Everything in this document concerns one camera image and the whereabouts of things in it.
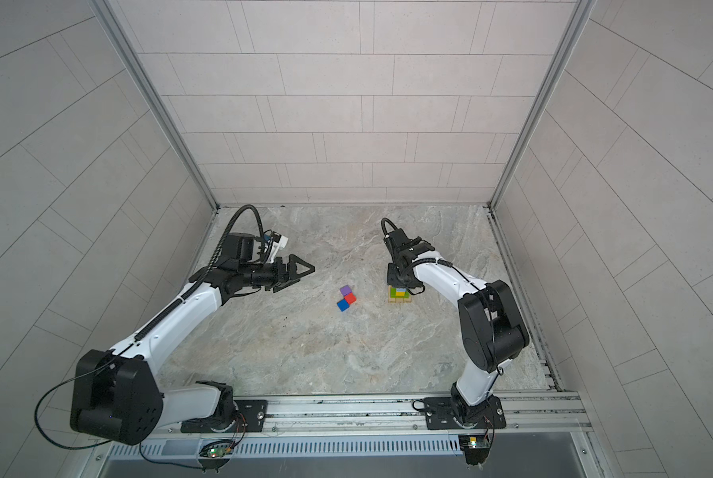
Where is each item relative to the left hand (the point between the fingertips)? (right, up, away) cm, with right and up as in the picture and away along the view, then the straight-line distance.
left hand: (312, 271), depth 77 cm
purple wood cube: (+7, -8, +17) cm, 20 cm away
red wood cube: (+9, -11, +15) cm, 20 cm away
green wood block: (+22, -9, +13) cm, 27 cm away
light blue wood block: (+24, -7, +10) cm, 27 cm away
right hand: (+23, -5, +14) cm, 28 cm away
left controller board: (-18, -37, -13) cm, 43 cm away
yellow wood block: (+23, -8, +12) cm, 27 cm away
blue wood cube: (+7, -13, +14) cm, 20 cm away
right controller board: (+40, -40, -9) cm, 57 cm away
